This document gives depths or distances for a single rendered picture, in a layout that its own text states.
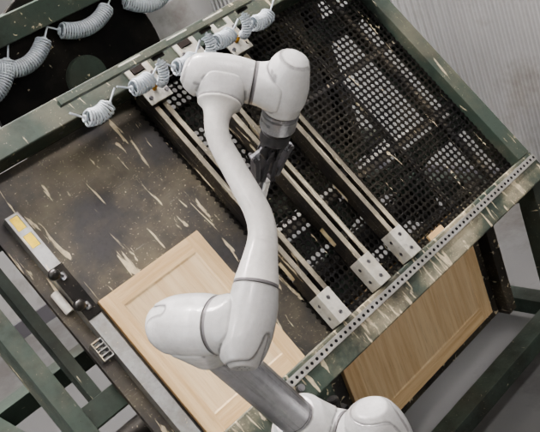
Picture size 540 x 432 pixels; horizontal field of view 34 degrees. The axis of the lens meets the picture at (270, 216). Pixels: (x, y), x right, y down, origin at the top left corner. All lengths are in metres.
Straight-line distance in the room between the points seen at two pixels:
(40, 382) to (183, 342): 0.87
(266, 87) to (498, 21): 3.31
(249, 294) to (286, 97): 0.47
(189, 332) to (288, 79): 0.60
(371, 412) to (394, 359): 1.34
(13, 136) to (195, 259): 0.72
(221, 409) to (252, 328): 1.04
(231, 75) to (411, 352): 1.95
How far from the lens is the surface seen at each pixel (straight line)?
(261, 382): 2.11
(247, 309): 1.82
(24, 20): 3.44
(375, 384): 3.51
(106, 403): 2.79
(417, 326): 3.65
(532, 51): 5.14
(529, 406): 3.90
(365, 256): 3.15
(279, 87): 1.98
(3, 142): 2.92
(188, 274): 2.93
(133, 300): 2.85
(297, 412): 2.24
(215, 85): 1.97
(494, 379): 3.79
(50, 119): 2.99
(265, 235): 1.88
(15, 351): 2.71
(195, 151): 3.09
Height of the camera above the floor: 2.47
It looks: 23 degrees down
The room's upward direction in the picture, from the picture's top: 22 degrees counter-clockwise
